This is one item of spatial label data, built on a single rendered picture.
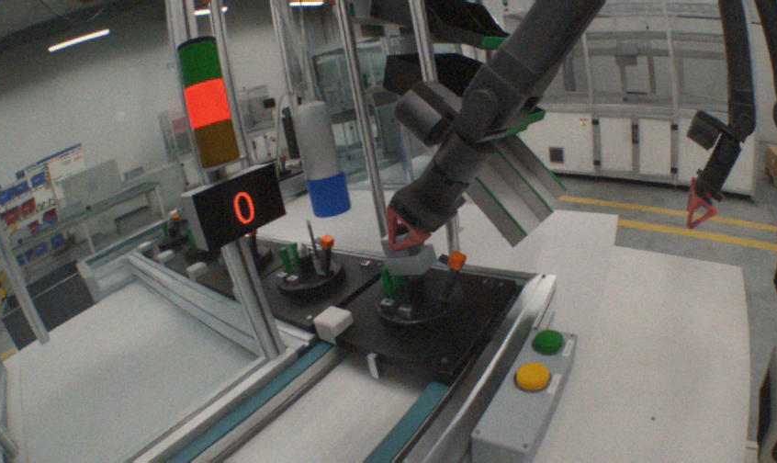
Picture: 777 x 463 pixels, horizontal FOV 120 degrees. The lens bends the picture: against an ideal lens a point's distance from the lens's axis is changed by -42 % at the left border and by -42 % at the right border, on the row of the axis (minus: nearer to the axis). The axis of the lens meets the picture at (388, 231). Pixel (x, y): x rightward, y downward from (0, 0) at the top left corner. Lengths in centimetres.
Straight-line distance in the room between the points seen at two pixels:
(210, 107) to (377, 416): 43
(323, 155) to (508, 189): 82
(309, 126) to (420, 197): 100
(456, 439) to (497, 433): 4
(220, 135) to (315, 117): 100
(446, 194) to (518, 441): 30
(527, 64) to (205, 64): 35
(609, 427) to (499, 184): 53
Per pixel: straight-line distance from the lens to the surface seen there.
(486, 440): 43
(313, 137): 144
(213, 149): 46
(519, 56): 40
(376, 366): 54
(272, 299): 75
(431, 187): 47
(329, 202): 148
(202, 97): 46
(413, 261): 54
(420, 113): 46
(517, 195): 83
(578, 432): 56
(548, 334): 53
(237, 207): 46
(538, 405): 46
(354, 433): 51
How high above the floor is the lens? 130
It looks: 21 degrees down
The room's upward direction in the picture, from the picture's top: 11 degrees counter-clockwise
